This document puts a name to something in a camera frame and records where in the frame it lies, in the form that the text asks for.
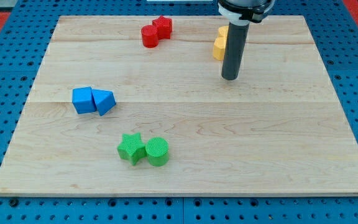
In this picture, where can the blue triangular block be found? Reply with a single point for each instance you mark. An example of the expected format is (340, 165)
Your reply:
(104, 100)

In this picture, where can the red cylinder block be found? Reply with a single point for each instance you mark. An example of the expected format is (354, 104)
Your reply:
(149, 36)

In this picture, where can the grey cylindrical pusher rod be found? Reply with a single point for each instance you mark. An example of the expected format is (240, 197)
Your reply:
(235, 43)

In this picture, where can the yellow hexagon block front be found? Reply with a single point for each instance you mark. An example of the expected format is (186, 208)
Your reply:
(219, 48)

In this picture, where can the wooden board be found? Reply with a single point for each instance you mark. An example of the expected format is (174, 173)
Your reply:
(278, 130)

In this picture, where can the black white robot end flange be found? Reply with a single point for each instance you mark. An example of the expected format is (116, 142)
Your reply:
(242, 12)

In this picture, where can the blue cube block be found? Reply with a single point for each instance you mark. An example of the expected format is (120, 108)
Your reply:
(83, 101)

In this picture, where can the green cylinder block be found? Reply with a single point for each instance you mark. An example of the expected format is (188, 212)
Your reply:
(157, 151)

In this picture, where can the red star block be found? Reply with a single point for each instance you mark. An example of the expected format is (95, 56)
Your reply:
(164, 27)

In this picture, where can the green star block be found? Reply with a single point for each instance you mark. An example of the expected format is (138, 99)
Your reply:
(132, 148)

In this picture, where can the yellow block rear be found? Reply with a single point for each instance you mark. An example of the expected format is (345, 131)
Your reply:
(223, 31)

